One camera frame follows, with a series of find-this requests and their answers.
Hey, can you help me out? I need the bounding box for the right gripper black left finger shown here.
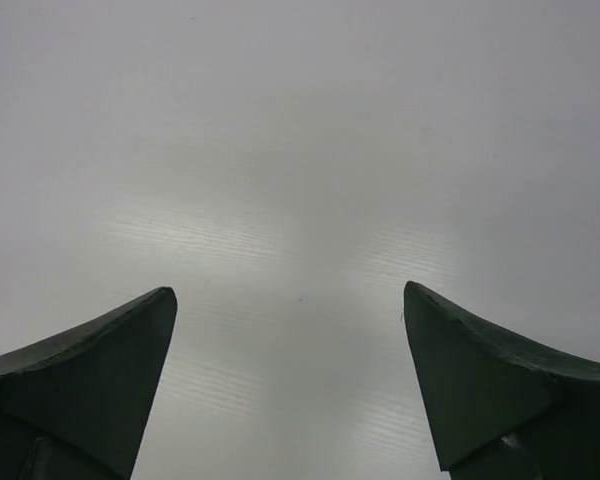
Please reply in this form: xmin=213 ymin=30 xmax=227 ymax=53
xmin=0 ymin=287 xmax=177 ymax=479

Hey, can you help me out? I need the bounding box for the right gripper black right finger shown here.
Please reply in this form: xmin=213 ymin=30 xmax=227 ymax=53
xmin=403 ymin=281 xmax=600 ymax=479

